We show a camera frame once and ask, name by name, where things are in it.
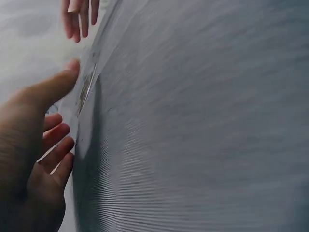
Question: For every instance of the person's right fingers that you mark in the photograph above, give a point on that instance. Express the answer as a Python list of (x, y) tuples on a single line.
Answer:
[(74, 24)]

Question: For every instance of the person's right hand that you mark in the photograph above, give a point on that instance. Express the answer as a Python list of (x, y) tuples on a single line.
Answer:
[(74, 19)]

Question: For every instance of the clear plastic bag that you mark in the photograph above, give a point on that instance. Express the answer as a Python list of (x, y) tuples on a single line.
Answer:
[(88, 82)]

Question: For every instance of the person's left hand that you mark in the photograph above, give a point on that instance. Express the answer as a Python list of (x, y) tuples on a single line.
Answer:
[(21, 145)]

